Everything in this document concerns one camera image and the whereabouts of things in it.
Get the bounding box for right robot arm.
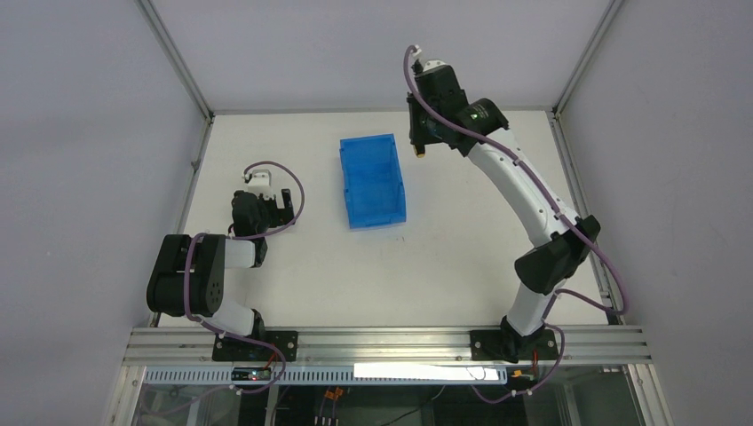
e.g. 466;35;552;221
405;60;600;363

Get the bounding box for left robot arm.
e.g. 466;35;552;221
146;188;294;342

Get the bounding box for blue plastic bin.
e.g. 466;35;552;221
339;133;407;230

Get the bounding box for green circuit board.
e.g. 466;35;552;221
231;367;273;382

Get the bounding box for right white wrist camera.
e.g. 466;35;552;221
423;59;446;72

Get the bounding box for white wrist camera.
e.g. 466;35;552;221
423;59;446;72
243;169;275;201

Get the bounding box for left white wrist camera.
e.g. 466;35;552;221
243;169;275;201

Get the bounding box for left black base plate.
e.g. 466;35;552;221
211;330;299;362

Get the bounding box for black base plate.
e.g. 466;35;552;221
469;328;559;364
211;330;299;362

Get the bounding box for white slotted cable duct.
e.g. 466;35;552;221
144;363;508;386

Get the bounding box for aluminium front rail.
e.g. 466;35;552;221
123;325;653;367

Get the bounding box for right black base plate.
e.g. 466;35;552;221
469;328;559;364

